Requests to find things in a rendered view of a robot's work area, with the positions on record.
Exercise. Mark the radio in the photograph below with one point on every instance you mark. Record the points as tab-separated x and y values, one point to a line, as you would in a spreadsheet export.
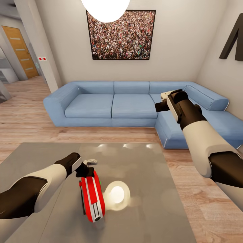
92	198

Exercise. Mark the door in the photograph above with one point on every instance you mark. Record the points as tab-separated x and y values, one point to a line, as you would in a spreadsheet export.
21	51

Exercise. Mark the picture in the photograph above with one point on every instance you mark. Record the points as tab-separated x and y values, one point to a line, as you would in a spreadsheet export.
128	38

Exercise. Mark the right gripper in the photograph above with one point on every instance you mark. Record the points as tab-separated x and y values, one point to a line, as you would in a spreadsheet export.
161	107

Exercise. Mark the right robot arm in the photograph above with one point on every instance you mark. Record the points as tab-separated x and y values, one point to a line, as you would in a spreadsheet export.
212	155

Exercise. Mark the standing mirror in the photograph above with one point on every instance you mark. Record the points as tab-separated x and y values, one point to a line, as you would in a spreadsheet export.
37	62

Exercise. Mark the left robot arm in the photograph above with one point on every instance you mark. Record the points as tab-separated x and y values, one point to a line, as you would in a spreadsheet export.
31	193

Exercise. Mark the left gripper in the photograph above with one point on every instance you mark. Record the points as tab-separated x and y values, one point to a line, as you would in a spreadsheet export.
87	172

